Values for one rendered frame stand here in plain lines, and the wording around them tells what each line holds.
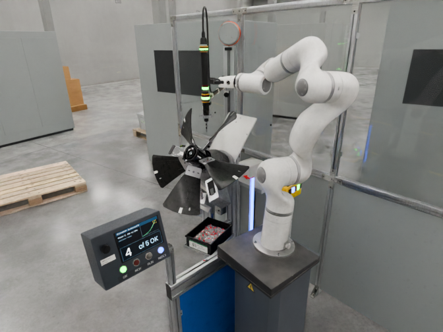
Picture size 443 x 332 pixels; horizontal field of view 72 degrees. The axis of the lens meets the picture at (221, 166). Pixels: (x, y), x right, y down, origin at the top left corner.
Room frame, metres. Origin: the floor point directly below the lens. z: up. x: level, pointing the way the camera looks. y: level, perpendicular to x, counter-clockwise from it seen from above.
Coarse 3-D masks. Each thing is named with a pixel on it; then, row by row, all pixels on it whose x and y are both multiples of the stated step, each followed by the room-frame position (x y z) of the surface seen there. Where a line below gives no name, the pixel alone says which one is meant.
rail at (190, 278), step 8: (216, 256) 1.21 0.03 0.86; (200, 264) 1.16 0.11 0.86; (208, 264) 1.16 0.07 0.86; (216, 264) 1.19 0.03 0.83; (224, 264) 1.23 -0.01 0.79; (184, 272) 1.10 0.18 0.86; (192, 272) 1.10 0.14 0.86; (200, 272) 1.13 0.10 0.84; (208, 272) 1.16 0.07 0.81; (176, 280) 1.06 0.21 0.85; (184, 280) 1.06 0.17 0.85; (192, 280) 1.09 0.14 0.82; (200, 280) 1.12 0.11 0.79; (168, 288) 1.03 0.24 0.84; (176, 288) 1.03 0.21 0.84; (184, 288) 1.06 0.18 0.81; (168, 296) 1.03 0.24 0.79; (176, 296) 1.03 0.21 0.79
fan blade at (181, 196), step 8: (184, 176) 1.64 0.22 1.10; (176, 184) 1.61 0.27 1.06; (184, 184) 1.61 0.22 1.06; (192, 184) 1.62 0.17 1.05; (176, 192) 1.58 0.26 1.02; (184, 192) 1.58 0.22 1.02; (192, 192) 1.58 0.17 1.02; (168, 200) 1.56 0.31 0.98; (176, 200) 1.55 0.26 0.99; (184, 200) 1.55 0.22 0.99; (192, 200) 1.55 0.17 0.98; (168, 208) 1.53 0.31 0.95; (176, 208) 1.52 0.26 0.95; (184, 208) 1.52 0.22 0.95; (192, 208) 1.52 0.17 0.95
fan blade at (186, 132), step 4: (188, 112) 1.99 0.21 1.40; (188, 116) 1.96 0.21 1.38; (188, 120) 1.94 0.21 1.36; (184, 124) 2.01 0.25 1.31; (188, 124) 1.92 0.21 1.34; (184, 128) 2.00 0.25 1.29; (188, 128) 1.91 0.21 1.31; (184, 132) 2.00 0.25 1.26; (188, 132) 1.90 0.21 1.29; (184, 136) 2.00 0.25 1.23; (188, 136) 1.91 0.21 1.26; (188, 140) 1.92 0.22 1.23
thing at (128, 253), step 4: (132, 244) 0.88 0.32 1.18; (120, 248) 0.85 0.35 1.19; (124, 248) 0.86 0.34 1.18; (128, 248) 0.87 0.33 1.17; (132, 248) 0.88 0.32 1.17; (124, 252) 0.86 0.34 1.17; (128, 252) 0.86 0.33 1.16; (132, 252) 0.87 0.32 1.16; (124, 256) 0.85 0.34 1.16; (128, 256) 0.86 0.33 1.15; (132, 256) 0.87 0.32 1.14; (124, 260) 0.85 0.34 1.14
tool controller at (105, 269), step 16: (144, 208) 1.04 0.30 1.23; (112, 224) 0.92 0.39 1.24; (128, 224) 0.90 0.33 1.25; (144, 224) 0.93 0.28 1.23; (160, 224) 0.97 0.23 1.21; (96, 240) 0.82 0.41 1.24; (112, 240) 0.85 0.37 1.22; (128, 240) 0.88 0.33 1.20; (144, 240) 0.91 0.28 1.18; (160, 240) 0.95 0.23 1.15; (96, 256) 0.80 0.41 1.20; (112, 256) 0.83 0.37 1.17; (144, 256) 0.89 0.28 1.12; (160, 256) 0.93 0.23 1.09; (96, 272) 0.82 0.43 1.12; (112, 272) 0.81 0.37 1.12; (128, 272) 0.84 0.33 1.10
